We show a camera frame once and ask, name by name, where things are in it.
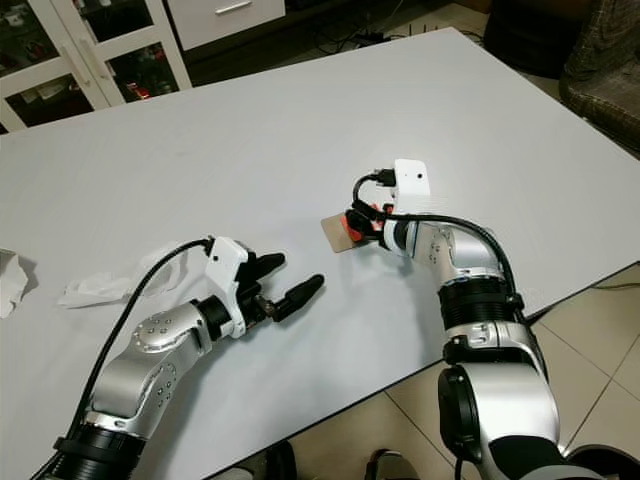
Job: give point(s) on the small tan cardboard piece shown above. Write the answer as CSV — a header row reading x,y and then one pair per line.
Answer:
x,y
331,232

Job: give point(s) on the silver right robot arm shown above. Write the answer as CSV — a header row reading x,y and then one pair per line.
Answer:
x,y
460,250

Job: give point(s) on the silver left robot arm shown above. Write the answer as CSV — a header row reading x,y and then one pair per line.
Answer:
x,y
150,370

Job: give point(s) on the crumpled white tissue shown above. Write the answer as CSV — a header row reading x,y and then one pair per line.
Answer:
x,y
95,292

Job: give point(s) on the robot left leg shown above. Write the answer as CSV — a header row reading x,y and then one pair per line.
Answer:
x,y
280,465

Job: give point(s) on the robot leg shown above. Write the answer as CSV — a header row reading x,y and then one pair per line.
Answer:
x,y
280,465
388,468

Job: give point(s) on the robot right leg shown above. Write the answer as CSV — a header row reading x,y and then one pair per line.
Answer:
x,y
388,468

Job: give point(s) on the torn white paper scrap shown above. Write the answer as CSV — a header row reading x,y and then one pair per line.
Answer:
x,y
15,285

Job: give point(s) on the white drawer unit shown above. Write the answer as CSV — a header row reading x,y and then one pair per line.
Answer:
x,y
225,15

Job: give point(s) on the white glass door cabinet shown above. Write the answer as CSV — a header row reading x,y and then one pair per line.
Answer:
x,y
60,60

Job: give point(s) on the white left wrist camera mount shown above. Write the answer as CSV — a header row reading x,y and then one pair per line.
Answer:
x,y
228,262

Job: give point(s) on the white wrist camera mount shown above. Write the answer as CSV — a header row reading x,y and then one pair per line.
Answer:
x,y
412,185
228,262

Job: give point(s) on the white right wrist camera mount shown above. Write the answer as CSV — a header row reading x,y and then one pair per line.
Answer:
x,y
412,185

